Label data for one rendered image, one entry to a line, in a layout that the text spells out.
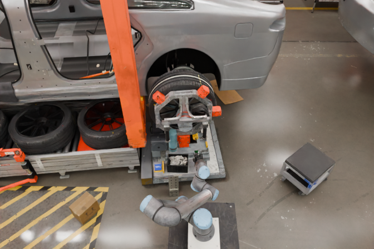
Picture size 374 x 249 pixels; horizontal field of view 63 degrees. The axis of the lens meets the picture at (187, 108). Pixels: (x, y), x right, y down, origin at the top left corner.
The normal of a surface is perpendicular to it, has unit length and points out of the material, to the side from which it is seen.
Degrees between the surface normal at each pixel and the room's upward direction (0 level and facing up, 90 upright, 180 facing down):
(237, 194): 0
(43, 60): 89
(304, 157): 0
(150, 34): 90
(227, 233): 0
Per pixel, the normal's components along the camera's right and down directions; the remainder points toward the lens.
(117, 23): 0.11, 0.68
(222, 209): 0.00, -0.73
